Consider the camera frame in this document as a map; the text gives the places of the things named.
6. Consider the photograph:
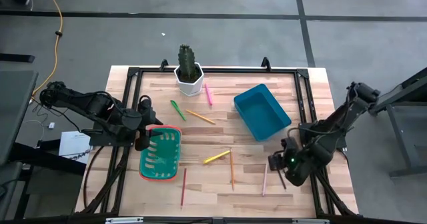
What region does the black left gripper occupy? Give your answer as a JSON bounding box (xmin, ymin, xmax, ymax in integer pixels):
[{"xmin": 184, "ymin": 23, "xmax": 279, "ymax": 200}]
[{"xmin": 134, "ymin": 95, "xmax": 164, "ymax": 152}]

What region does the dark blue pencil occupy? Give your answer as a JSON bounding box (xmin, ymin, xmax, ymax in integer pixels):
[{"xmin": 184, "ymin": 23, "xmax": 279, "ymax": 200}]
[{"xmin": 277, "ymin": 168, "xmax": 288, "ymax": 191}]

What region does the pale pink pen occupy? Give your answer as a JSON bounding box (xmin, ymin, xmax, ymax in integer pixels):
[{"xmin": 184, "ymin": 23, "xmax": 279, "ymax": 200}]
[{"xmin": 262, "ymin": 163, "xmax": 269, "ymax": 197}]

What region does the green pen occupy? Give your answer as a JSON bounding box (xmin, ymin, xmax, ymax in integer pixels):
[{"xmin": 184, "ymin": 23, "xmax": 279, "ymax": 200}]
[{"xmin": 169, "ymin": 99, "xmax": 187, "ymax": 122}]

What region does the green basket with orange handles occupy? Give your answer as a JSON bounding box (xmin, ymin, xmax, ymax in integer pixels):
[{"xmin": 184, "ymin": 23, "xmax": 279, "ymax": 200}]
[{"xmin": 139, "ymin": 124, "xmax": 183, "ymax": 182}]

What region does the yellow-orange wooden pencil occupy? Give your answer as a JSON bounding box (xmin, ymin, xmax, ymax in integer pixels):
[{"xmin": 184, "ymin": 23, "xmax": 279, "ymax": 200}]
[{"xmin": 185, "ymin": 109, "xmax": 217, "ymax": 125}]

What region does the orange wooden pencil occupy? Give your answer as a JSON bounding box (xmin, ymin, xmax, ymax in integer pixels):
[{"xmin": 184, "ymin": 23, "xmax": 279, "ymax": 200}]
[{"xmin": 229, "ymin": 147, "xmax": 236, "ymax": 191}]

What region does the bright pink pen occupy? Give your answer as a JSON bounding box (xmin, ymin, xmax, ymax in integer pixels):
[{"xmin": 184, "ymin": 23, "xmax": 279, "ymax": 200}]
[{"xmin": 204, "ymin": 83, "xmax": 214, "ymax": 107}]

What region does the yellow pen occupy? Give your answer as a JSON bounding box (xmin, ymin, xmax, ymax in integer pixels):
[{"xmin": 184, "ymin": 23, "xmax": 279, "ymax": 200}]
[{"xmin": 203, "ymin": 149, "xmax": 232, "ymax": 165}]

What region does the white hexagonal plant pot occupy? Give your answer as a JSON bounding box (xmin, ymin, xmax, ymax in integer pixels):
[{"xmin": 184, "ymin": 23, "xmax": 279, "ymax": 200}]
[{"xmin": 173, "ymin": 62, "xmax": 205, "ymax": 97}]

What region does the blue plastic bin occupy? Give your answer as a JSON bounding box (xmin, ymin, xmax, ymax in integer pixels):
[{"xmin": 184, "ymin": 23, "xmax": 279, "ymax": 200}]
[{"xmin": 233, "ymin": 83, "xmax": 293, "ymax": 142}]

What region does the green cactus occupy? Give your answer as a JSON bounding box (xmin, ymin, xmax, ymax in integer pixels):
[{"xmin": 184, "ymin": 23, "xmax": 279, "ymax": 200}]
[{"xmin": 177, "ymin": 43, "xmax": 198, "ymax": 83}]

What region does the red pencil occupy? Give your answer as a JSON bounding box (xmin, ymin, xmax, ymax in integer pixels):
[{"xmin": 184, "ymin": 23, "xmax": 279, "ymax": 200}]
[{"xmin": 179, "ymin": 167, "xmax": 187, "ymax": 209}]

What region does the white paper sheet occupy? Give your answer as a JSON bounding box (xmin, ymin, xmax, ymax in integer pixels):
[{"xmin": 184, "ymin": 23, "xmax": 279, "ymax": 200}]
[{"xmin": 58, "ymin": 130, "xmax": 93, "ymax": 165}]

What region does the dark metal stand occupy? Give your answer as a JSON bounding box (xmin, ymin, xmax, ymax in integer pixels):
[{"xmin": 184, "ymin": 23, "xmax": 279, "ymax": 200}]
[{"xmin": 368, "ymin": 67, "xmax": 427, "ymax": 179}]

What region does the grey desk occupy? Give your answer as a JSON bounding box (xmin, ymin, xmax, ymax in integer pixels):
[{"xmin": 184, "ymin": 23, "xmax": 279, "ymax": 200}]
[{"xmin": 0, "ymin": 69, "xmax": 39, "ymax": 167}]

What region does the black floor bar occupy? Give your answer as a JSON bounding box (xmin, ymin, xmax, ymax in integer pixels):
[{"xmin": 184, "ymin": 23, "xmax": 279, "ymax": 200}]
[{"xmin": 0, "ymin": 53, "xmax": 36, "ymax": 64}]

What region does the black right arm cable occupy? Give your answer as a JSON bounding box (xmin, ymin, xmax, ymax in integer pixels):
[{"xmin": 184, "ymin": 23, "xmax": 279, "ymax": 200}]
[{"xmin": 287, "ymin": 125, "xmax": 348, "ymax": 141}]

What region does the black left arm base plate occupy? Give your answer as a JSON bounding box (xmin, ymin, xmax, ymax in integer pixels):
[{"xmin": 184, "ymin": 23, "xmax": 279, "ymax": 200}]
[{"xmin": 88, "ymin": 127, "xmax": 136, "ymax": 147}]

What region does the silver metal bracket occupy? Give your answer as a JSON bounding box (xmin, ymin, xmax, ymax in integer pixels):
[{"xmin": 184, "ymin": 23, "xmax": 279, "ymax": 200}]
[
  {"xmin": 105, "ymin": 217, "xmax": 144, "ymax": 224},
  {"xmin": 292, "ymin": 218, "xmax": 330, "ymax": 224}
]

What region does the black aluminium table frame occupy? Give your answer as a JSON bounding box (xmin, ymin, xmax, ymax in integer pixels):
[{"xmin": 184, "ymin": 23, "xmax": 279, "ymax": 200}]
[{"xmin": 75, "ymin": 56, "xmax": 360, "ymax": 224}]

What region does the yellow power cable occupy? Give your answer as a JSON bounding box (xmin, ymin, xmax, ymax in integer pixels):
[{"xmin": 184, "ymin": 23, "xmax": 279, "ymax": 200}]
[{"xmin": 30, "ymin": 0, "xmax": 64, "ymax": 100}]

